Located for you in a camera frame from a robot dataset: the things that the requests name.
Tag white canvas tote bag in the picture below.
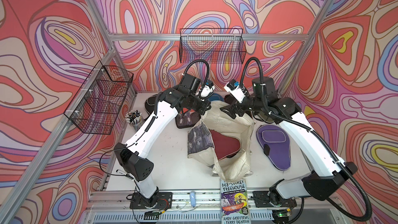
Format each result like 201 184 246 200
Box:
187 101 255 182

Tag blue paddle case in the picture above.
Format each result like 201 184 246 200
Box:
208 93 224 102

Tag green paddle case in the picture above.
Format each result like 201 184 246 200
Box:
254 112 274 124

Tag maroon paddle case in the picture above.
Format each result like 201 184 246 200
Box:
210 130 241 161

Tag black paddle case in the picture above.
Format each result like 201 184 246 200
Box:
145 93 161 116

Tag purple paddle case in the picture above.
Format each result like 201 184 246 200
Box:
256 124 291 171

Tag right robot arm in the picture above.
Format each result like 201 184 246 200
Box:
221 57 373 222

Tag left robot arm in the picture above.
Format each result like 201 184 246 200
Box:
114 59 214 201

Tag cup of pencils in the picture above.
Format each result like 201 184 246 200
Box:
125 110 144 131

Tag small blue white device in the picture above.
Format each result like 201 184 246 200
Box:
189 191 197 207

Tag treehouse paperback book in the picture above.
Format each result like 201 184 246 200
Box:
220 179 251 224

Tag right base connector box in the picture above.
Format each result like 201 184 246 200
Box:
272 209 292 224

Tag green circuit board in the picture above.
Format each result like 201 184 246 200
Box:
144 212 163 221

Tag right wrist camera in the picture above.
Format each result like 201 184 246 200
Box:
224 79 250 103

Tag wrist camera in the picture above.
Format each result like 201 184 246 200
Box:
199 80 215 99
224 79 250 103

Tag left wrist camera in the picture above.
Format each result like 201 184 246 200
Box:
199 80 215 99

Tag back wire basket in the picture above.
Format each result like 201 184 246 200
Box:
179 27 247 64

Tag wire basket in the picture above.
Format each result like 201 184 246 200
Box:
64 61 134 135
179 27 247 64

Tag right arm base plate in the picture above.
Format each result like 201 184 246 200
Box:
251 191 297 209

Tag left wire basket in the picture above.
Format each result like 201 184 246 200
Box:
64 61 134 135

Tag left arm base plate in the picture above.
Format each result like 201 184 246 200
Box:
126 192 173 210

